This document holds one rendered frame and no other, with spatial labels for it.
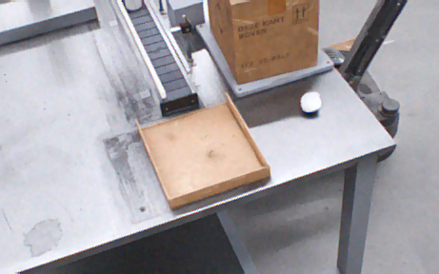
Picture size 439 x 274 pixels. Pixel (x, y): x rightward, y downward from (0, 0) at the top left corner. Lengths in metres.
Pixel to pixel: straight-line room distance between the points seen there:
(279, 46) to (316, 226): 0.97
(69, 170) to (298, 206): 1.16
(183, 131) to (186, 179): 0.17
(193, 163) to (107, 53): 0.56
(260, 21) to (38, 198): 0.72
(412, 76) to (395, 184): 0.69
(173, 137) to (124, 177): 0.18
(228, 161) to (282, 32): 0.38
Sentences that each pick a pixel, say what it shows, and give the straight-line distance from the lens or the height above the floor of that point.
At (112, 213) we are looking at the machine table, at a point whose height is 0.83.
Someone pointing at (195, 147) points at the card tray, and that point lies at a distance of 1.69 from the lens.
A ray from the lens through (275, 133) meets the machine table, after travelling 1.72.
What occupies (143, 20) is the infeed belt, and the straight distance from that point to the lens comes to 2.08.
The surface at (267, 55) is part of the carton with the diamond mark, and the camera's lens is 1.80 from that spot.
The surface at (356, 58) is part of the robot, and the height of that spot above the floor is 0.49.
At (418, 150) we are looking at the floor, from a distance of 2.87.
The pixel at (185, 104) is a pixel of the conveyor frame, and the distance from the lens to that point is 1.80.
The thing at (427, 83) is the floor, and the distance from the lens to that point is 3.20.
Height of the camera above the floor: 2.05
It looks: 45 degrees down
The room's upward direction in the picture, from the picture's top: 7 degrees counter-clockwise
